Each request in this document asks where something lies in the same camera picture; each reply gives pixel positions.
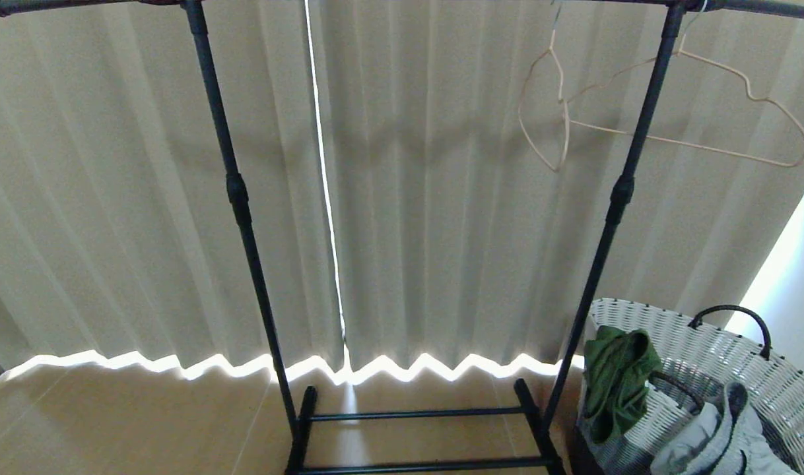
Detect pale grey shorts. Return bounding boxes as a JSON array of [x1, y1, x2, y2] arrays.
[[650, 383, 802, 475]]

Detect black clothes rack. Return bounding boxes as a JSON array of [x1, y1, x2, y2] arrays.
[[0, 0, 804, 475]]

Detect pink clothes hanger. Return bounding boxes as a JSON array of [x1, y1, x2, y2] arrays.
[[518, 0, 572, 174], [566, 5, 804, 169]]

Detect white laundry basket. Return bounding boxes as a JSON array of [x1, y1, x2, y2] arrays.
[[570, 298, 804, 475]]

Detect beige curtain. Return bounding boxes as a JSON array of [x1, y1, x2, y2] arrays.
[[0, 0, 804, 382]]

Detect green garment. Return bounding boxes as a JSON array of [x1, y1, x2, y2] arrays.
[[582, 326, 663, 444]]

